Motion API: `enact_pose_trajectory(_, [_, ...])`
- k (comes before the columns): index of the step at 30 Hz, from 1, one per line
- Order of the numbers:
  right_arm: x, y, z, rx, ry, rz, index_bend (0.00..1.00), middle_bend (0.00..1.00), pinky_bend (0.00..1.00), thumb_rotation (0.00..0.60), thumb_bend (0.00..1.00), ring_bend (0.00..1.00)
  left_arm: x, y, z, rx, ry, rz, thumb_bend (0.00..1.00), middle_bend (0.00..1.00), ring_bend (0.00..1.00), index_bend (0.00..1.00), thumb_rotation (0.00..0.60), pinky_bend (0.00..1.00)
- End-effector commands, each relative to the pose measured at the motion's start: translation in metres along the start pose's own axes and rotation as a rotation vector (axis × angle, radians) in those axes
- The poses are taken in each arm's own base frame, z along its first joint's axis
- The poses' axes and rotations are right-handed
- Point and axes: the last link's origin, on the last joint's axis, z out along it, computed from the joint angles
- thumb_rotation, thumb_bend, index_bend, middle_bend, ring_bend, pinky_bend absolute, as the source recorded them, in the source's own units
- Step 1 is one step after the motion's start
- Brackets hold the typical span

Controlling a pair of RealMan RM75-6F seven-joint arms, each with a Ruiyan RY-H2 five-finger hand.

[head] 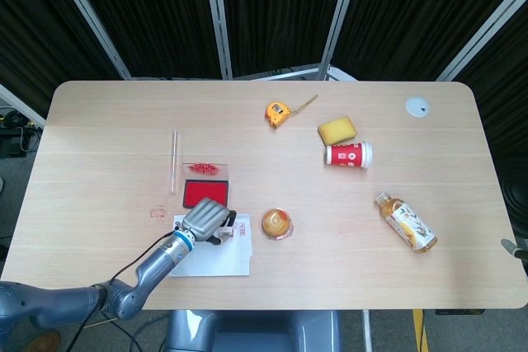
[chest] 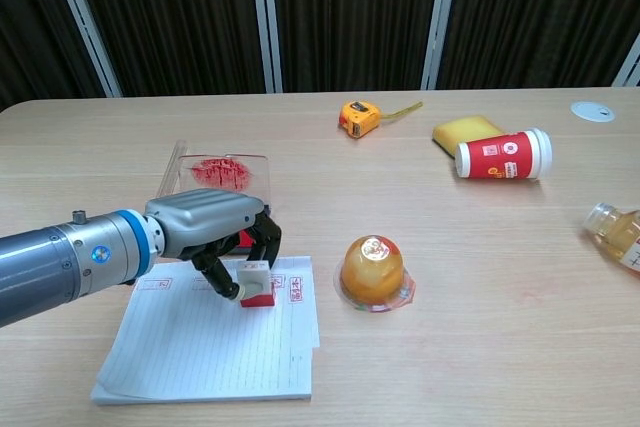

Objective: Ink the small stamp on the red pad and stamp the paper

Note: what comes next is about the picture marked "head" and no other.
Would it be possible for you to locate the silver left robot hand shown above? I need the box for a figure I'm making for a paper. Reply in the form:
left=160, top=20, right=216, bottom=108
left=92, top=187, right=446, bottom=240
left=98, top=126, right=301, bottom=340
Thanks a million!
left=181, top=197, right=237, bottom=246

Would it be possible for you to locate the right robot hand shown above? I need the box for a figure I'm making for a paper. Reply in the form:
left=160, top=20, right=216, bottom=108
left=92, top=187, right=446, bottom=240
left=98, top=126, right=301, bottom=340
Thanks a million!
left=500, top=238, right=528, bottom=259

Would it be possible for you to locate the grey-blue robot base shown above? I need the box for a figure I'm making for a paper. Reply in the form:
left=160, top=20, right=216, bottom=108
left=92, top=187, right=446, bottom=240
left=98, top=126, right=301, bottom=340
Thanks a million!
left=164, top=309, right=343, bottom=352

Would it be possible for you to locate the red ink pad clear lid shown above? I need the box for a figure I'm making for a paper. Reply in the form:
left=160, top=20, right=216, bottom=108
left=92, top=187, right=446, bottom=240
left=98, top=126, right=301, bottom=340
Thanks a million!
left=181, top=161, right=230, bottom=209

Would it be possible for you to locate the lined paper notepad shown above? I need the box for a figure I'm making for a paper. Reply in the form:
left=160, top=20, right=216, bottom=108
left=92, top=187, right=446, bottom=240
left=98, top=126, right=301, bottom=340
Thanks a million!
left=167, top=213, right=253, bottom=278

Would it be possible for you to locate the clear glass test tube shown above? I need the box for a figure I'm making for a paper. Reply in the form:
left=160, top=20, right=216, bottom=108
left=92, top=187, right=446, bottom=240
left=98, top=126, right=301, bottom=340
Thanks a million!
left=171, top=129, right=182, bottom=195

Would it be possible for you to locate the orange fruit jelly cup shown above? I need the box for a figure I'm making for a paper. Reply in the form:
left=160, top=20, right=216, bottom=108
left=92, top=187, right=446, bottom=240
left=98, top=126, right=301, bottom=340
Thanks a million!
left=259, top=207, right=295, bottom=242

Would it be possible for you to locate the tea bottle with label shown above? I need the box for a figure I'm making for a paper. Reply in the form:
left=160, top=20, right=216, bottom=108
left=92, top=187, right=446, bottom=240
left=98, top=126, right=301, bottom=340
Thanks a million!
left=374, top=191, right=438, bottom=254

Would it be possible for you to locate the yellow tape measure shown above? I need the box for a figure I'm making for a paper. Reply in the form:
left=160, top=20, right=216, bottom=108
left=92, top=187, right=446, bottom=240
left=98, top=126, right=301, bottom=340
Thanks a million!
left=264, top=94, right=319, bottom=129

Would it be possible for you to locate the yellow table leg strip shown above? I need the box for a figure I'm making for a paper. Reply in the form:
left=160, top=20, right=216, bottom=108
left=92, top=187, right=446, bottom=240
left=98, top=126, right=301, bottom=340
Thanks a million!
left=412, top=309, right=427, bottom=352

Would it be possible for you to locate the red paper cup white lid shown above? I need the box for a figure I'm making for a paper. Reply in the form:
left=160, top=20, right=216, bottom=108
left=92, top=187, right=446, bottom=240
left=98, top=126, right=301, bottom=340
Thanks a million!
left=323, top=141, right=375, bottom=170

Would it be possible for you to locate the black pleated partition panel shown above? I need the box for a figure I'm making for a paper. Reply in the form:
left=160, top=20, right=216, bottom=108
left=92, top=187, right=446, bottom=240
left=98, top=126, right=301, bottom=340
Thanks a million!
left=0, top=0, right=125, bottom=116
left=329, top=0, right=528, bottom=81
left=65, top=0, right=226, bottom=80
left=453, top=9, right=528, bottom=171
left=218, top=0, right=351, bottom=77

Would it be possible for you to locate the yellow sponge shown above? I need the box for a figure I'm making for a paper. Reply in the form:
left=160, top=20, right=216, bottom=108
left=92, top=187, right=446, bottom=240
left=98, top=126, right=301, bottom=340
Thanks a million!
left=317, top=115, right=358, bottom=143

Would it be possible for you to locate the white partition base foot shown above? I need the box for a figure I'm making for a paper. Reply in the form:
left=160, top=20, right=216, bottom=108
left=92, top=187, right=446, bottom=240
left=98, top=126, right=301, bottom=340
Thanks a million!
left=233, top=63, right=360, bottom=81

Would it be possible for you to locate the white table leg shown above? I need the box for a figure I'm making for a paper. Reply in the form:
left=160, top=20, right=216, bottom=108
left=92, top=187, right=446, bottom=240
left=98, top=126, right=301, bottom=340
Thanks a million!
left=361, top=309, right=373, bottom=352

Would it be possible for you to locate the white round table grommet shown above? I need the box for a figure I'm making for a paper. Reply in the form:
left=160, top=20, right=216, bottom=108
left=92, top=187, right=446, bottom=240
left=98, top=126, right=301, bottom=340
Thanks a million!
left=404, top=96, right=430, bottom=119

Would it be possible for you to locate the brown leather shoe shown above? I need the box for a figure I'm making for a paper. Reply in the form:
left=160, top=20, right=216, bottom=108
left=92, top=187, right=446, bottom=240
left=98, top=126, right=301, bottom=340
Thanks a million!
left=29, top=330, right=62, bottom=352

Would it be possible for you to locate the black floor equipment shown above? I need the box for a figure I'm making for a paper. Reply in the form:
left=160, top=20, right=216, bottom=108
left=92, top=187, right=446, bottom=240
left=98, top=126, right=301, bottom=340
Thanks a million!
left=0, top=106, right=42, bottom=159

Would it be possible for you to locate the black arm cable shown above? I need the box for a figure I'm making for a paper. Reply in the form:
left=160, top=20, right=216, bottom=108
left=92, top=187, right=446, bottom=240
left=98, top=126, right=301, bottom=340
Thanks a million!
left=72, top=232, right=178, bottom=352

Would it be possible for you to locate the white partition frame post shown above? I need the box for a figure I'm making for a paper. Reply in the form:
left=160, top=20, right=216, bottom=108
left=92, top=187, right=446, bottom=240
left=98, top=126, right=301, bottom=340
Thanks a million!
left=45, top=0, right=133, bottom=80
left=317, top=0, right=364, bottom=80
left=200, top=0, right=234, bottom=80
left=0, top=82, right=46, bottom=127
left=436, top=0, right=528, bottom=81

